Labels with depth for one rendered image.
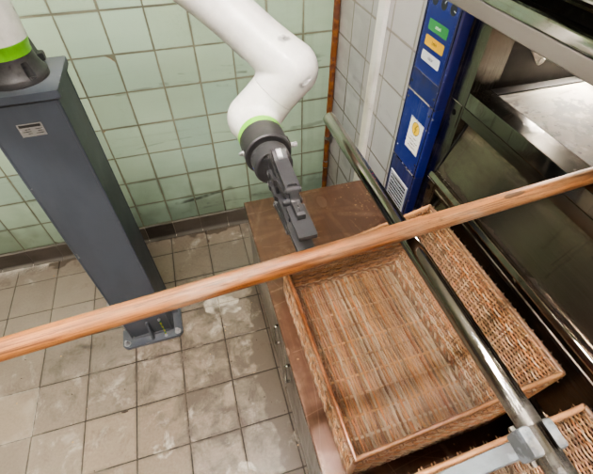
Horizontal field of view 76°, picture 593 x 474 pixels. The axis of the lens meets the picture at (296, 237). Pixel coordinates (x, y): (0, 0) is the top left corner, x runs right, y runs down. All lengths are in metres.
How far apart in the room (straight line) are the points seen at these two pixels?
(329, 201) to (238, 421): 0.97
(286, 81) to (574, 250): 0.67
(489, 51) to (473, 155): 0.25
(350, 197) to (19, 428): 1.63
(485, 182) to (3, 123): 1.21
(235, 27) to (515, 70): 0.69
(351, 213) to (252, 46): 0.90
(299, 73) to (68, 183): 0.78
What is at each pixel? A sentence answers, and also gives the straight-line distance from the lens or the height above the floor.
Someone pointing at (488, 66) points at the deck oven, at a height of 1.24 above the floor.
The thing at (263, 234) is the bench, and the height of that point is 0.58.
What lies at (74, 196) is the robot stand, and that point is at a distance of 1.32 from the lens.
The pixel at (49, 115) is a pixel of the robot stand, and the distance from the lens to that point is 1.17.
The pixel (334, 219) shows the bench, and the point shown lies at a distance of 1.49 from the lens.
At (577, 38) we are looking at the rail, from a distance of 0.69.
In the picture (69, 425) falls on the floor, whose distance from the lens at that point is 1.93.
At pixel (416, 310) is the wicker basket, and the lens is 1.28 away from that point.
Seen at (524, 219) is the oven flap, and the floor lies 1.03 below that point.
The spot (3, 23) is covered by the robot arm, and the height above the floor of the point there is 1.33.
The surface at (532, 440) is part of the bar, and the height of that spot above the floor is 1.17.
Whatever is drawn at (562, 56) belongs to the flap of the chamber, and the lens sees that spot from 0.70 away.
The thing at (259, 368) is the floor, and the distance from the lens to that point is 1.78.
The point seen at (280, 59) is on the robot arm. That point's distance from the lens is 0.78.
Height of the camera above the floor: 1.64
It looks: 48 degrees down
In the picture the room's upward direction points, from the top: straight up
